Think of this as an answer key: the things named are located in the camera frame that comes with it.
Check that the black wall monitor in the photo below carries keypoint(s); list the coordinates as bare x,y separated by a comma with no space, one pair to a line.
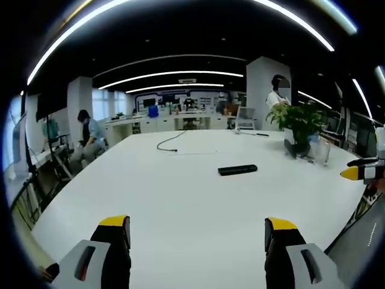
51,103

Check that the green potted plant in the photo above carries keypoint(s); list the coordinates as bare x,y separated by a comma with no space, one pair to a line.
300,120

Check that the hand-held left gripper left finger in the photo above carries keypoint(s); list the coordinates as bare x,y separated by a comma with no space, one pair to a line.
102,259

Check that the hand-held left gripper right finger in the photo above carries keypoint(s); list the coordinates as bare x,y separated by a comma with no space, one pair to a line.
288,262

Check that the ceiling light strip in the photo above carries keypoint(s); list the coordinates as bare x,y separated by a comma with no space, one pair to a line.
300,21
60,39
362,96
174,86
168,75

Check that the clear glass container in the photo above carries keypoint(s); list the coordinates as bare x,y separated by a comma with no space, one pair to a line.
322,153

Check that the white counter cabinets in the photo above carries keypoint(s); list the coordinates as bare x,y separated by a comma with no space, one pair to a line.
162,122

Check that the white mesh office chair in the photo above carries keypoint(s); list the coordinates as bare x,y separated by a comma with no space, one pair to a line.
246,117

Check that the black remote control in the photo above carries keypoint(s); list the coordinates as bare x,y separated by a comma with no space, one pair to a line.
237,170

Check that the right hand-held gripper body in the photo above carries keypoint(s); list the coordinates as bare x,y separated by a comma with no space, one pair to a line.
380,144

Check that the black pen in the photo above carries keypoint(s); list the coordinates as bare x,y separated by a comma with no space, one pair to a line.
262,134

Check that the dark grey panel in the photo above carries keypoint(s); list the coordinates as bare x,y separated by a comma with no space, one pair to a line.
361,241

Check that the person's left hand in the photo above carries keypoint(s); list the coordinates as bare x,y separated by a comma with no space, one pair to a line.
49,271

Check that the blue water bottle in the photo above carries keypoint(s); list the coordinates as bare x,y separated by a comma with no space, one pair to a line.
153,111

